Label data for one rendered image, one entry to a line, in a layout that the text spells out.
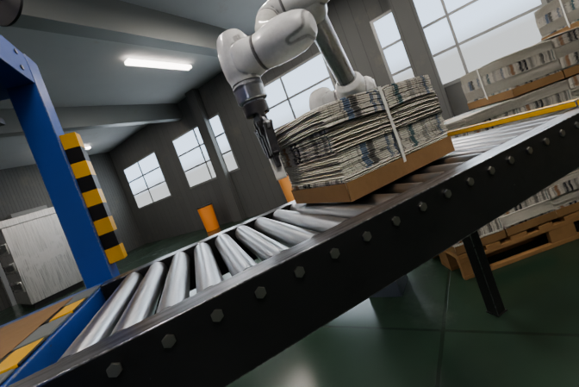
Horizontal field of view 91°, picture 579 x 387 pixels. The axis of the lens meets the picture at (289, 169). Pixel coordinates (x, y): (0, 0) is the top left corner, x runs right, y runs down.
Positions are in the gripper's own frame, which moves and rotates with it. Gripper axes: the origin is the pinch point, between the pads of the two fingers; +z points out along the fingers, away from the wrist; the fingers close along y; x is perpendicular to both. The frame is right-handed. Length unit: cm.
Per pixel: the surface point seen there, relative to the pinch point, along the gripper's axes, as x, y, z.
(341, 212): -2.6, -24.0, 14.0
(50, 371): 48, -37, 13
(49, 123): 57, 28, -38
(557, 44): -172, 10, -9
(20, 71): 57, 20, -52
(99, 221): 55, 30, -4
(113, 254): 55, 30, 8
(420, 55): -337, 235, -77
